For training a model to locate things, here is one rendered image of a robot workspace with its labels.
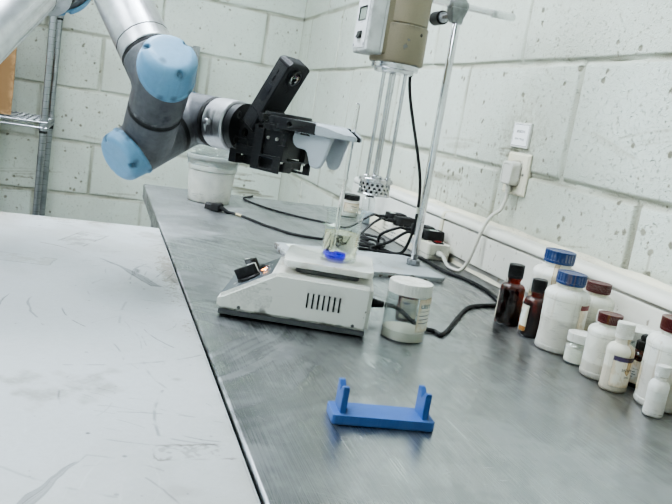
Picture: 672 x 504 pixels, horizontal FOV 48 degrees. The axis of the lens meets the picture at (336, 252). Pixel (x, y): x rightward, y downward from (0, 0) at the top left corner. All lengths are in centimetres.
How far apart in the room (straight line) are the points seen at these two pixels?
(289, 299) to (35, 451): 45
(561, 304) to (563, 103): 52
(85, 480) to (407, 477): 25
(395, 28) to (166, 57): 55
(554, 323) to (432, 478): 50
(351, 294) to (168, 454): 42
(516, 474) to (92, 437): 36
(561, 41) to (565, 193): 30
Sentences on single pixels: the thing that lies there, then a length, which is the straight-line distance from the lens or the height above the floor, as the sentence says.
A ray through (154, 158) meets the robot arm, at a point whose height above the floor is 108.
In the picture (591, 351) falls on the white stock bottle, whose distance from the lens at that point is 103.
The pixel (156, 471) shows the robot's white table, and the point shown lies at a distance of 59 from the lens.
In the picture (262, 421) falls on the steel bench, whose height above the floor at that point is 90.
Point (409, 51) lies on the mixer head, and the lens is 142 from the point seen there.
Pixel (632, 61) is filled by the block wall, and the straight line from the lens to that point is 137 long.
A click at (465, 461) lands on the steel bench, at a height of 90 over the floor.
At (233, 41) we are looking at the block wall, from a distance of 344.
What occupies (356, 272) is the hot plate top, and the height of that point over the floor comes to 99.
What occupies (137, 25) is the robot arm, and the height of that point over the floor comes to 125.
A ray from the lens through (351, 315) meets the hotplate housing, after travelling 98.
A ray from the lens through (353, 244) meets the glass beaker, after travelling 100.
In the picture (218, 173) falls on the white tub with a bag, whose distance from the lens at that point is 199.
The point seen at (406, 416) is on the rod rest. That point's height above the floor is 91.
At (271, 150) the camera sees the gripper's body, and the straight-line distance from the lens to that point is 104.
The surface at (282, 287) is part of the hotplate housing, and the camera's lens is 97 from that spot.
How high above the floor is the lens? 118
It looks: 10 degrees down
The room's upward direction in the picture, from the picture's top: 9 degrees clockwise
